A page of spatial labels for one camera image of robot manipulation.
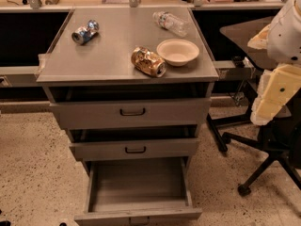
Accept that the grey bottom drawer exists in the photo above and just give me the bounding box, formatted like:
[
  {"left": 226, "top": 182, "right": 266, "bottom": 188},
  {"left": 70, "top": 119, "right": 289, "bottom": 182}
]
[{"left": 74, "top": 157, "right": 201, "bottom": 226}]

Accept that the grey drawer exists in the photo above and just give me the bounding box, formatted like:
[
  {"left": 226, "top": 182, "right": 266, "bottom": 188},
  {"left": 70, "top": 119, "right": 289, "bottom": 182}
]
[
  {"left": 74, "top": 157, "right": 201, "bottom": 226},
  {"left": 70, "top": 138, "right": 198, "bottom": 161},
  {"left": 50, "top": 98, "right": 211, "bottom": 130}
]

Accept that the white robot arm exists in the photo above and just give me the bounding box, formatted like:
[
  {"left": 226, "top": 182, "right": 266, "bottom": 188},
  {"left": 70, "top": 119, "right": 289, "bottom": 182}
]
[{"left": 248, "top": 0, "right": 301, "bottom": 126}]

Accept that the grey top drawer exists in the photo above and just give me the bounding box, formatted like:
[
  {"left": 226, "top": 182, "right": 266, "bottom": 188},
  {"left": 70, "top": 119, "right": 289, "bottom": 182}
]
[{"left": 50, "top": 98, "right": 211, "bottom": 130}]

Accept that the grey drawer cabinet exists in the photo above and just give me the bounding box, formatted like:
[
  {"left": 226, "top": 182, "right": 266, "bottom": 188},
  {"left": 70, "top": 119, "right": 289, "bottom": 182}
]
[{"left": 36, "top": 7, "right": 220, "bottom": 177}]

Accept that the grey middle drawer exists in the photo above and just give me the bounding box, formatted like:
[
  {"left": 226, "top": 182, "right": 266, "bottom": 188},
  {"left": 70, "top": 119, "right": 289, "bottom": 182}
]
[{"left": 70, "top": 138, "right": 198, "bottom": 161}]

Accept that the crushed gold soda can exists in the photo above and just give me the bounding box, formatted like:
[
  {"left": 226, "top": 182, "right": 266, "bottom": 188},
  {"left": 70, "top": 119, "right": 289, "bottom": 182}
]
[{"left": 131, "top": 46, "right": 166, "bottom": 77}]

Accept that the beige paper bowl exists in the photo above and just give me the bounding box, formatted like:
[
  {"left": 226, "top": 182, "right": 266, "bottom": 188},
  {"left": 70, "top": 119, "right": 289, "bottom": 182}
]
[{"left": 156, "top": 39, "right": 199, "bottom": 67}]

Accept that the clear plastic water bottle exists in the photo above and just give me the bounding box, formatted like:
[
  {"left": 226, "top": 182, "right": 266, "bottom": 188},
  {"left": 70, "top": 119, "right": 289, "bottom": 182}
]
[{"left": 152, "top": 11, "right": 189, "bottom": 38}]

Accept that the crushed blue soda can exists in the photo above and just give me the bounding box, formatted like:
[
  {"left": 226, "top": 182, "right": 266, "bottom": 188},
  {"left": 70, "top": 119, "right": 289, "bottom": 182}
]
[{"left": 71, "top": 20, "right": 99, "bottom": 45}]

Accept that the black office chair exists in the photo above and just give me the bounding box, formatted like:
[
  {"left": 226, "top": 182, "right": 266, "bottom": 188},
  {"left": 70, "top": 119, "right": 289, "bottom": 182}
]
[{"left": 206, "top": 15, "right": 301, "bottom": 197}]

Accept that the long lab workbench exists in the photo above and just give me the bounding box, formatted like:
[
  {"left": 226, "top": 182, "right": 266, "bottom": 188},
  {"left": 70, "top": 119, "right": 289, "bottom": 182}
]
[{"left": 0, "top": 0, "right": 288, "bottom": 88}]

